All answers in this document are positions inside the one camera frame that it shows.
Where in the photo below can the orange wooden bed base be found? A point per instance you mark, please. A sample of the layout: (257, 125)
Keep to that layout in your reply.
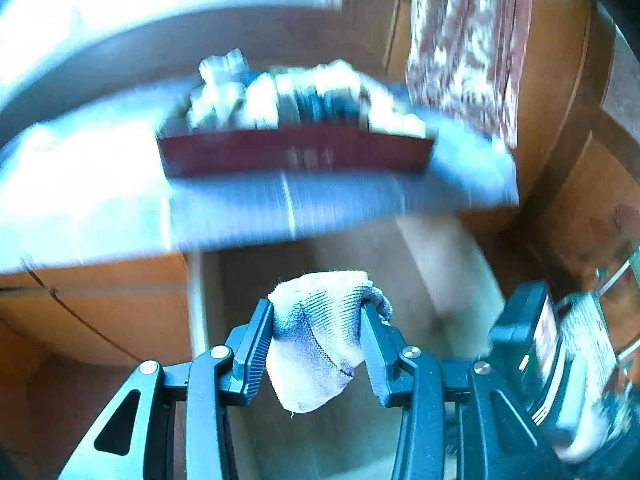
(110, 300)

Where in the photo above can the brown patterned curtain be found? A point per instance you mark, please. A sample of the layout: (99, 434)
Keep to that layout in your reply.
(465, 35)

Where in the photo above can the person's right forearm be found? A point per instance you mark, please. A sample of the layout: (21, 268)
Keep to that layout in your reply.
(620, 435)

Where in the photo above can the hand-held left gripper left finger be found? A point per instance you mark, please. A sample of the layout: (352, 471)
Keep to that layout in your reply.
(252, 355)

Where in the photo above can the blue checked bed sheet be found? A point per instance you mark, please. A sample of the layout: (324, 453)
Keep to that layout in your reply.
(100, 195)

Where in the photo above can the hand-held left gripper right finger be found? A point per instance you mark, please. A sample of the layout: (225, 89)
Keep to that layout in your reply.
(375, 360)

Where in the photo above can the red cardboard box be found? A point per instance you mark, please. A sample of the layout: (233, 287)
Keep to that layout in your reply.
(240, 155)

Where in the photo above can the heap of folded clothes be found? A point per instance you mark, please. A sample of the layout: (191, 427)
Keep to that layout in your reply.
(280, 100)

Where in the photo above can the wooden panelled door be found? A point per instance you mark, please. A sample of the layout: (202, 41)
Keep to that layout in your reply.
(565, 200)

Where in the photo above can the wooden drawer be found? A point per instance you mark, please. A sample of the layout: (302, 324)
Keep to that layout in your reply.
(240, 280)

